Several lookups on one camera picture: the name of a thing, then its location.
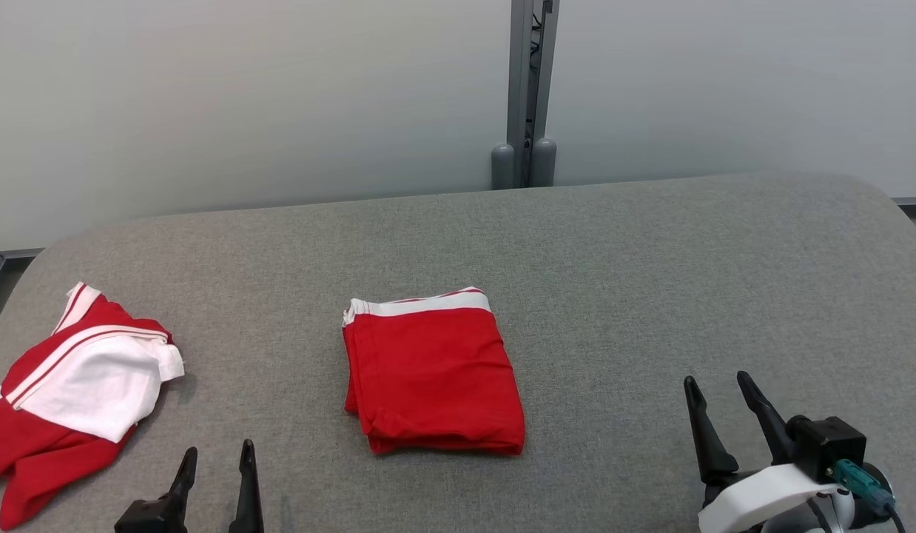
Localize red and white jersey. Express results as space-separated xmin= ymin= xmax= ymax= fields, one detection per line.
xmin=0 ymin=281 xmax=186 ymax=532

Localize black right cable teal plug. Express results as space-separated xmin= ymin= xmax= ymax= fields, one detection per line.
xmin=832 ymin=458 xmax=907 ymax=533

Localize red shorts with Bulls print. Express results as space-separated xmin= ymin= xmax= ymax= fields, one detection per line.
xmin=342 ymin=286 xmax=526 ymax=456

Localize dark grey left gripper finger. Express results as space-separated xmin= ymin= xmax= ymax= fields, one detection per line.
xmin=229 ymin=439 xmax=266 ymax=533
xmin=156 ymin=446 xmax=199 ymax=533

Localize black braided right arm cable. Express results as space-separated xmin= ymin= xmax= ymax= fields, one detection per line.
xmin=804 ymin=496 xmax=836 ymax=533

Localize grey cylindrical post foot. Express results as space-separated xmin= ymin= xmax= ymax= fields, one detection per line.
xmin=491 ymin=143 xmax=516 ymax=190
xmin=531 ymin=138 xmax=558 ymax=187

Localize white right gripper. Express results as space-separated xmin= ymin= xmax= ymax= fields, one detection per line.
xmin=684 ymin=371 xmax=848 ymax=533

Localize grey metal partition post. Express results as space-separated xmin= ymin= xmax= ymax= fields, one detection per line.
xmin=507 ymin=0 xmax=561 ymax=188

